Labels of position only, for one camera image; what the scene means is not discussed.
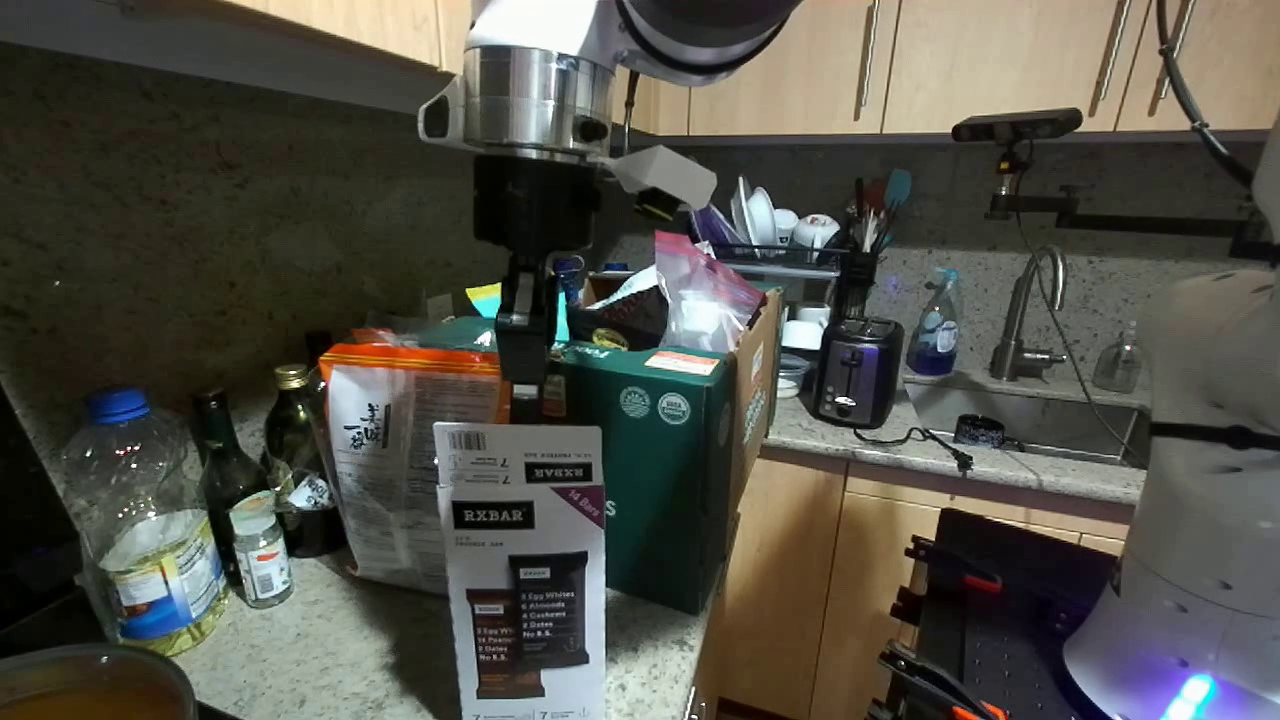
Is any steel kitchen faucet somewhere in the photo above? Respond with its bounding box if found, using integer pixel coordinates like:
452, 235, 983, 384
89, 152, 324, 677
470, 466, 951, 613
986, 245, 1072, 390

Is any olive oil bottle gold cap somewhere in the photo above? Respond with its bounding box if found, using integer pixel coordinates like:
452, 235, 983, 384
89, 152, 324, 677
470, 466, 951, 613
260, 362, 343, 560

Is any dish drying rack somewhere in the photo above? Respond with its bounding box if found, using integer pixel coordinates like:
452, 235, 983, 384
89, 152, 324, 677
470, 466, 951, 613
692, 224, 857, 291

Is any orange white noodle bag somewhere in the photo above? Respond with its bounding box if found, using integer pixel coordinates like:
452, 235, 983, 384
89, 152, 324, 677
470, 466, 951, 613
316, 330, 515, 597

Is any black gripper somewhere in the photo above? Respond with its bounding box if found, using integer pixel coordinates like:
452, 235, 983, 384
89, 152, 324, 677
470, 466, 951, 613
470, 156, 603, 423

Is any clear jug blue cap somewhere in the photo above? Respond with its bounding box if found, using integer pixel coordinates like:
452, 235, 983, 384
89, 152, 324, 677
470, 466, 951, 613
54, 384, 233, 660

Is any dark pot orange soup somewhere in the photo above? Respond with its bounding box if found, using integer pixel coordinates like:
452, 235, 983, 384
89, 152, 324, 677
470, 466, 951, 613
0, 644, 198, 720

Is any teal organic snack bag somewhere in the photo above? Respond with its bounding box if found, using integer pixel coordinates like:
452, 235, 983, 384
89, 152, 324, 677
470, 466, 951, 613
459, 278, 580, 351

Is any teal spatula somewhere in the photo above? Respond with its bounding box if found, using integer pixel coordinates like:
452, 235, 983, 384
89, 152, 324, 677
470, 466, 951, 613
880, 166, 919, 218

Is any black orange bar clamp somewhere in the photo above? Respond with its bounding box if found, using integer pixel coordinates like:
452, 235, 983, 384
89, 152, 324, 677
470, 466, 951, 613
901, 534, 1013, 606
876, 644, 1015, 720

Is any wooden lower cabinet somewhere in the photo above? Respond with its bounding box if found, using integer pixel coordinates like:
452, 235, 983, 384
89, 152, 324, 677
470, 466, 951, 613
696, 443, 1137, 720

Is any white RXBAR snack box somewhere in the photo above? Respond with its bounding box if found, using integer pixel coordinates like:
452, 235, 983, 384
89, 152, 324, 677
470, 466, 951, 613
431, 417, 613, 720

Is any black silver toaster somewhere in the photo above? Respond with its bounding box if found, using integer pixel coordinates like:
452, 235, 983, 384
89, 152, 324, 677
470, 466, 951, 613
802, 312, 907, 431

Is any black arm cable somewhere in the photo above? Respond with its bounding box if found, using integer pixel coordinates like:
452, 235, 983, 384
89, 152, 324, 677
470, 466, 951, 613
1153, 0, 1264, 191

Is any small jar white label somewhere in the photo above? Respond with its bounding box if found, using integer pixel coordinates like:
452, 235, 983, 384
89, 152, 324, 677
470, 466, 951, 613
223, 487, 300, 613

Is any white plate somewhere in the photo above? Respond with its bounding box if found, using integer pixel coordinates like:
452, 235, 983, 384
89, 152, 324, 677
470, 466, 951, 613
726, 172, 779, 252

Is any white bowl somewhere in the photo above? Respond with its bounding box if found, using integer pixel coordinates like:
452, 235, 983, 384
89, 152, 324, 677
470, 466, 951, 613
791, 207, 843, 255

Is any steel kitchen sink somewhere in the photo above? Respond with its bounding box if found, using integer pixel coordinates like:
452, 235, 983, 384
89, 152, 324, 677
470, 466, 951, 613
917, 377, 1154, 471

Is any green brown cardboard produce box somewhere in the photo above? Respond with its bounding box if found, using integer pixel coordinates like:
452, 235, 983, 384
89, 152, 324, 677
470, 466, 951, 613
394, 283, 791, 618

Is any dark glass bottle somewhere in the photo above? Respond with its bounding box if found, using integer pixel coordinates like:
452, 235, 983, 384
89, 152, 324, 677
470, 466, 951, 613
189, 384, 262, 592

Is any black toaster power cable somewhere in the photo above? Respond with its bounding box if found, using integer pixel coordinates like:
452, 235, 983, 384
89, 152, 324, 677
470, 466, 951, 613
853, 417, 975, 478

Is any black utensil holder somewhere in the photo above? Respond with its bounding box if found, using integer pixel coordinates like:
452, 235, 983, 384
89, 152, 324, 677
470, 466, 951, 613
830, 245, 885, 332

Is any white plastic container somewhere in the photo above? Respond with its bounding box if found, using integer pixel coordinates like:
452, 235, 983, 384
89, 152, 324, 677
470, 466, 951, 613
775, 307, 830, 365

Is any clear soap dispenser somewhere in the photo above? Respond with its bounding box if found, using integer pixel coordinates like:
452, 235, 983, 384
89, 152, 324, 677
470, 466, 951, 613
1091, 318, 1153, 397

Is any black sponge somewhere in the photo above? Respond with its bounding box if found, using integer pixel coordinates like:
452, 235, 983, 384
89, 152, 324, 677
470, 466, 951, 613
951, 413, 1013, 453

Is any black stereo camera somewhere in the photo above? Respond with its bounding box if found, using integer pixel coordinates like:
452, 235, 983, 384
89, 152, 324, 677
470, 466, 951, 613
948, 110, 1087, 149

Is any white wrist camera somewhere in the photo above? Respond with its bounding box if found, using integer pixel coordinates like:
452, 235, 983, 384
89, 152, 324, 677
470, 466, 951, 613
596, 142, 719, 218

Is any clear zip bag pink seal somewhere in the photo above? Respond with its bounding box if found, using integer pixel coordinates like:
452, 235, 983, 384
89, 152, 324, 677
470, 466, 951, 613
651, 230, 772, 362

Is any blue spray bottle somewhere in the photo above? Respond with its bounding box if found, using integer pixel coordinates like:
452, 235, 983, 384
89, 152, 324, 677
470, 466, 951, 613
905, 266, 962, 384

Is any steel cabinet handle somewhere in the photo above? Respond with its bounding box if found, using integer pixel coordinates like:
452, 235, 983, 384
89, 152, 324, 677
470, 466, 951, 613
853, 0, 887, 125
1085, 0, 1137, 120

